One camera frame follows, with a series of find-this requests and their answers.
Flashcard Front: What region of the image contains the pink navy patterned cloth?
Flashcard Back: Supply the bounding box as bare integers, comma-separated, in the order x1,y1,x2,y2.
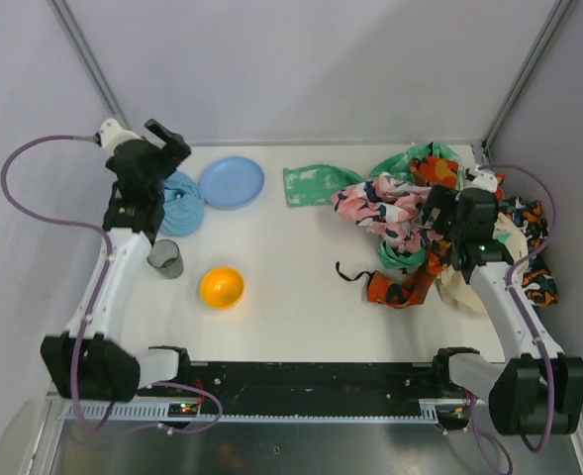
331,173,442,253

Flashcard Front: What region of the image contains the light blue cloth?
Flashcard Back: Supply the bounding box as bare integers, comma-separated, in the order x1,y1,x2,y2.
159,171,205,238

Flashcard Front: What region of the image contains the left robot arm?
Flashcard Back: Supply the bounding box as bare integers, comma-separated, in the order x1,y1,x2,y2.
41,119,191,402

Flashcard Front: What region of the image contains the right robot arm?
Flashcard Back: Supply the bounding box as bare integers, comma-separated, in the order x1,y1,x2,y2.
421,184,583,436

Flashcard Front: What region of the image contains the dark orange patterned cloth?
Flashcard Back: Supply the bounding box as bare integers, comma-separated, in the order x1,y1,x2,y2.
499,196,558,308

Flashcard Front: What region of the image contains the orange red patterned cloth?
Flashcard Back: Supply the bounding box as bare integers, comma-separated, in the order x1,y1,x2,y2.
335,153,508,309

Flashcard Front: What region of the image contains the green white cloth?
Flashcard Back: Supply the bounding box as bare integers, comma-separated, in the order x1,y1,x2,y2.
283,142,463,269

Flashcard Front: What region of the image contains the blue plate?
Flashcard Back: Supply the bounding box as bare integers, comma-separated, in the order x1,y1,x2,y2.
198,156,265,210

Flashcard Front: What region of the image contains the grey mesh cup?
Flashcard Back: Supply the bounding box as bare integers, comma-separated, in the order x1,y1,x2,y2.
146,239,184,280

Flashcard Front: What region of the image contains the orange bowl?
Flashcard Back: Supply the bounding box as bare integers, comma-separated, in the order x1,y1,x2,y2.
199,267,244,310

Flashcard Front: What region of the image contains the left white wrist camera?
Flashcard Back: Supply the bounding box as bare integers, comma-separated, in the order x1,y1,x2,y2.
97,118,141,155

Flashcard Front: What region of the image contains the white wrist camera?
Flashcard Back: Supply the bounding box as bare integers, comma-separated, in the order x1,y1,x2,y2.
97,118,141,155
464,165,498,194

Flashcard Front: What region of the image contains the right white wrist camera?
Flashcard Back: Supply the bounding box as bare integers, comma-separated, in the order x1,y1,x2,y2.
464,165,498,194

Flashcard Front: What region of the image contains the white cable duct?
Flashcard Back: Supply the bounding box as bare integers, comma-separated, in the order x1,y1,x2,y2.
62,399,465,426

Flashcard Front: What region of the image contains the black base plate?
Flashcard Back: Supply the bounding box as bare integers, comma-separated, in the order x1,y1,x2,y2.
174,362,468,419

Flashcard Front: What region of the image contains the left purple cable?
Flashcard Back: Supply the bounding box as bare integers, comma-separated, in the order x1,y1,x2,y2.
1,134,223,449

